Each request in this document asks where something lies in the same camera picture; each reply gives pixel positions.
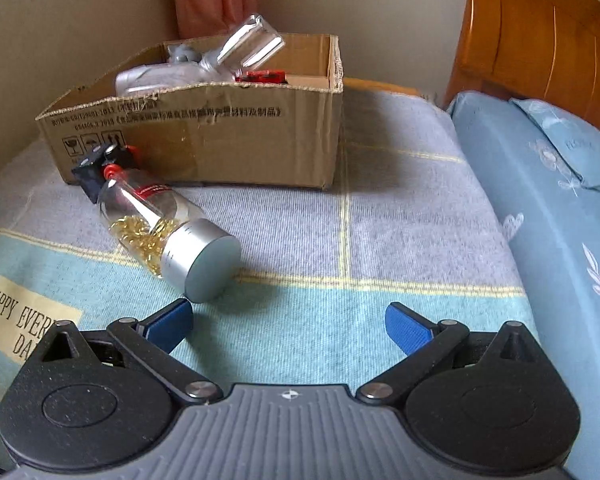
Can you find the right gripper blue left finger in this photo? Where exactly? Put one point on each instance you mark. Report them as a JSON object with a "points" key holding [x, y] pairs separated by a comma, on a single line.
{"points": [[169, 326]]}

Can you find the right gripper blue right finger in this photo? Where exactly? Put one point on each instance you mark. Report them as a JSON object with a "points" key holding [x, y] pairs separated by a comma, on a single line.
{"points": [[407, 329]]}

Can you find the red toy car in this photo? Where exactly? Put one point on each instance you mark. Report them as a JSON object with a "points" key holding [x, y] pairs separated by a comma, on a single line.
{"points": [[262, 77]]}

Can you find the black red toy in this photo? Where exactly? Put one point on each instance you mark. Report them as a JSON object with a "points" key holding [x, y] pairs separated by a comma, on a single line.
{"points": [[103, 162]]}

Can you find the glass jar with gold capsules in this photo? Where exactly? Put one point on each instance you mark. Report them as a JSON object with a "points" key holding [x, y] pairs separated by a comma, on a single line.
{"points": [[167, 233]]}

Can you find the blue floral pillow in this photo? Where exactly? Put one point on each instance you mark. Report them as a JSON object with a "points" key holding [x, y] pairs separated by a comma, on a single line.
{"points": [[576, 141]]}

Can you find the clear glass cup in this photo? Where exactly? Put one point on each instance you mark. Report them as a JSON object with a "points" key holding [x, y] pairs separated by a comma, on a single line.
{"points": [[251, 44]]}

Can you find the blue floral bed sheet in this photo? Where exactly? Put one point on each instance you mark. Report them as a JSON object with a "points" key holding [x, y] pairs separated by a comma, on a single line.
{"points": [[552, 224]]}

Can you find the wooden bed headboard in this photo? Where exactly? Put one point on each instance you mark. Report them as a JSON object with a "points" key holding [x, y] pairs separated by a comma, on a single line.
{"points": [[534, 49]]}

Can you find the brown cardboard box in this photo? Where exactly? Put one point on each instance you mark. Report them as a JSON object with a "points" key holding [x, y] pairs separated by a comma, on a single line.
{"points": [[268, 134]]}

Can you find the grey plush toy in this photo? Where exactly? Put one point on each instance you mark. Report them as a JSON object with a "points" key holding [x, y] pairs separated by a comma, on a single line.
{"points": [[182, 53]]}

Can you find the white translucent plastic container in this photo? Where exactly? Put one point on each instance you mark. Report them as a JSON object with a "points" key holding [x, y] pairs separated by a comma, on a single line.
{"points": [[156, 77]]}

